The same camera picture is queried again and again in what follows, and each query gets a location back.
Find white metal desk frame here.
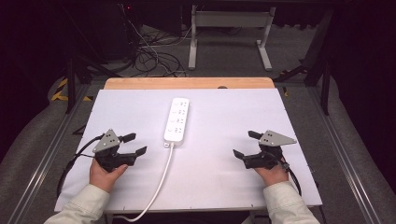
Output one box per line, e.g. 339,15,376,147
188,4,277,72

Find person's right hand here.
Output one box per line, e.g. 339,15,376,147
253,161,290,188

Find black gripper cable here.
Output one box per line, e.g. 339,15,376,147
56,133,106,199
280,158,304,198

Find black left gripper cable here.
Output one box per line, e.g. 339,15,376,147
56,133,106,199

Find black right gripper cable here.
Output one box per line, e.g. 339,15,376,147
280,158,304,198

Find person's left hand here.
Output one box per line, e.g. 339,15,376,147
89,160,129,194

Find white power strip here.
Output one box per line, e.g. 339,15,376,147
163,97,191,147

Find yellow black hazard tape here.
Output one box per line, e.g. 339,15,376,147
50,77,93,103

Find tangle of floor cables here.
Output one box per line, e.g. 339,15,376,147
123,18,200,78

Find black computer case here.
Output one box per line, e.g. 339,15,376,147
90,2,141,63

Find wooden table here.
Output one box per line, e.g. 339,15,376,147
103,77,276,91

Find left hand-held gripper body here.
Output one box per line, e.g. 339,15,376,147
92,129,138,174

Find white table cover board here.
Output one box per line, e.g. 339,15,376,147
53,88,323,215

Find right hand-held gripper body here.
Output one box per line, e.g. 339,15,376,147
242,130,298,171

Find white power strip cable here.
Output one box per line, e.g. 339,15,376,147
121,142,176,224

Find black metal stand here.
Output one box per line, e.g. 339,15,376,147
64,52,123,115
273,7,335,117

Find aluminium floor rail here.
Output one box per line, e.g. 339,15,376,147
305,86,383,224
5,83,92,224

